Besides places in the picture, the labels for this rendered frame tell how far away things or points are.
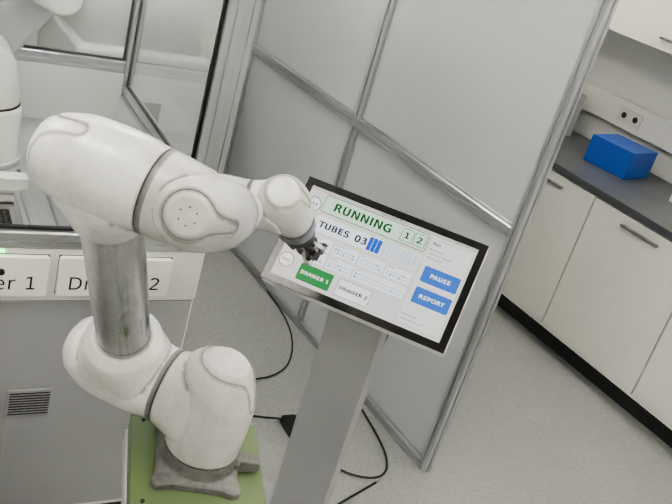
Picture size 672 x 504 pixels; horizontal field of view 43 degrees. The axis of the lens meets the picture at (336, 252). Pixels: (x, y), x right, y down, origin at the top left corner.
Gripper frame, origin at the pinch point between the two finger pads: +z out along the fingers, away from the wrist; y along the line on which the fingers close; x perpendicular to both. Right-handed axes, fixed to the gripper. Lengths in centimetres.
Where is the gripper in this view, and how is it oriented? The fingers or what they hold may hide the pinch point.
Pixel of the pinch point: (308, 255)
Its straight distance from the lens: 204.9
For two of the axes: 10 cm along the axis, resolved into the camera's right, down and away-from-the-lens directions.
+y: -8.8, -4.2, 2.3
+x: -4.7, 8.5, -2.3
